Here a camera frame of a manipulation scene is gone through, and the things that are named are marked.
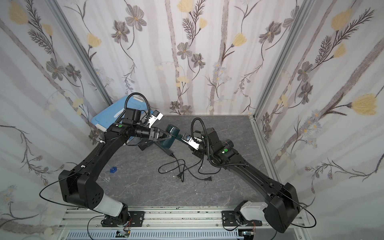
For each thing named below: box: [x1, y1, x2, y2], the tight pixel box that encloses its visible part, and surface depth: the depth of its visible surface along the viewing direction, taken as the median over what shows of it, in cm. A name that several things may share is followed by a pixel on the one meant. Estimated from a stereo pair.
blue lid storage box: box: [91, 95, 148, 128], surface depth 100 cm
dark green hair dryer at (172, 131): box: [160, 124, 180, 149], surface depth 73 cm
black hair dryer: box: [138, 139, 175, 158], surface depth 100 cm
